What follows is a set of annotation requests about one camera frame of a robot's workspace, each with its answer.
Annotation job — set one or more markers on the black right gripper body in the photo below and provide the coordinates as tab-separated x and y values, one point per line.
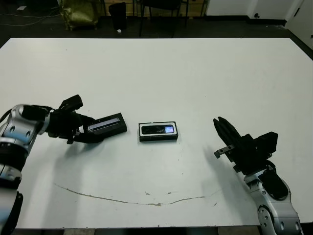
247	156

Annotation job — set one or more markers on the white door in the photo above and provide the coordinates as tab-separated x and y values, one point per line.
303	22

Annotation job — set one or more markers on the crinkled plastic bag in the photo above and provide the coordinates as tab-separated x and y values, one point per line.
78	14

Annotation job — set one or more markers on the white paper sheet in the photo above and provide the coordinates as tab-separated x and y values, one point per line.
21	8

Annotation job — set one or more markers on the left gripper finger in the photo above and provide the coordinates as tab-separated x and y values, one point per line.
83	120
88	138

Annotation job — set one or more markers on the black box lid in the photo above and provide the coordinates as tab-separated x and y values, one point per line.
115	127

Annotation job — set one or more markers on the small black door stopper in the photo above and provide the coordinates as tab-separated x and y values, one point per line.
256	15

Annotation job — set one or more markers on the black waste bin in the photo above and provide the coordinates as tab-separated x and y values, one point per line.
118	16

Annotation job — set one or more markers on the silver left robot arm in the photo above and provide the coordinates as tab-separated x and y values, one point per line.
14	127

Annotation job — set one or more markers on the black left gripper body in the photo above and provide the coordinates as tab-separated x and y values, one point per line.
61	124

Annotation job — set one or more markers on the black office chair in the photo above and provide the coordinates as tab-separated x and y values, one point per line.
162	3

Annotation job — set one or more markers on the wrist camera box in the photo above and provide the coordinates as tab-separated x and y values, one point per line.
267	143
72	102

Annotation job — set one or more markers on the black box white insert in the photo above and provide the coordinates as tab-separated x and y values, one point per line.
156	138

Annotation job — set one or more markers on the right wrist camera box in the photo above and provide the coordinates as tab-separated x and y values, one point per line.
267	143

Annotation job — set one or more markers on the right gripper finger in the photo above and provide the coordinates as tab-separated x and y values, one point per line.
226	142
231	133

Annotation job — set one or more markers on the black phone-like camera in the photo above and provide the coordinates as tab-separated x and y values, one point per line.
154	129

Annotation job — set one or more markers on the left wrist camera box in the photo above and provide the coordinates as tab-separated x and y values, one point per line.
72	102

